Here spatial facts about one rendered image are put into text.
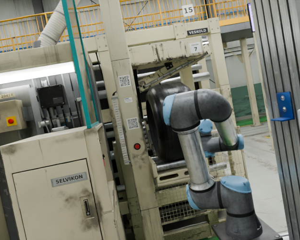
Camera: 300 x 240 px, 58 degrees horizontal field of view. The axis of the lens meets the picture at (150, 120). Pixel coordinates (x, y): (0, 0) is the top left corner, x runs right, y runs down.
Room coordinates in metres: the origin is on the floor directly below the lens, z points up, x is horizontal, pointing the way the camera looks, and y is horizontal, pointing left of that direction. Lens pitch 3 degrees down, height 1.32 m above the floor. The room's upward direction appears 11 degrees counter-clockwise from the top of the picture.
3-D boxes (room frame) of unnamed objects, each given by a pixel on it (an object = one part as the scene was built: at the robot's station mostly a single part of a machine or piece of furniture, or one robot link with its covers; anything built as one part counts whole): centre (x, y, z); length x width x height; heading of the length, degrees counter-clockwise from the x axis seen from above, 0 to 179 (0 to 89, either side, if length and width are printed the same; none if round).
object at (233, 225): (1.12, -0.31, 0.77); 0.15 x 0.15 x 0.10
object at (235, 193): (1.12, -0.30, 0.88); 0.13 x 0.12 x 0.14; 69
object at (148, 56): (2.24, -0.21, 1.71); 0.61 x 0.25 x 0.15; 97
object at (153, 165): (1.91, 0.05, 0.90); 0.40 x 0.03 x 0.10; 7
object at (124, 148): (1.84, 0.21, 1.19); 0.05 x 0.04 x 0.48; 7
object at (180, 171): (1.79, -0.14, 0.83); 0.36 x 0.09 x 0.06; 97
